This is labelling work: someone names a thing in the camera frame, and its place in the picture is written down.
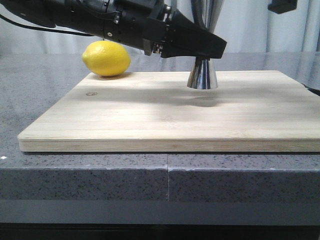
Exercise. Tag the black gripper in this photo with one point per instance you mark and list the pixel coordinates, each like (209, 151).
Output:
(128, 20)

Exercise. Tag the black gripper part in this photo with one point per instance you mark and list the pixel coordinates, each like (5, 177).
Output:
(282, 6)

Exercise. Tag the steel double jigger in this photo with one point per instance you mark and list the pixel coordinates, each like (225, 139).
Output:
(205, 15)

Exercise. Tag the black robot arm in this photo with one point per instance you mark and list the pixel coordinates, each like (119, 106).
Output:
(86, 16)

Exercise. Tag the grey curtain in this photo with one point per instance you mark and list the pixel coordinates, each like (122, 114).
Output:
(247, 26)

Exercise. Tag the yellow lemon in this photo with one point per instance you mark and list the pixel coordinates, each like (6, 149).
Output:
(106, 58)

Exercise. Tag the wooden cutting board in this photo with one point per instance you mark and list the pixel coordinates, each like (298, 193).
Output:
(250, 111)

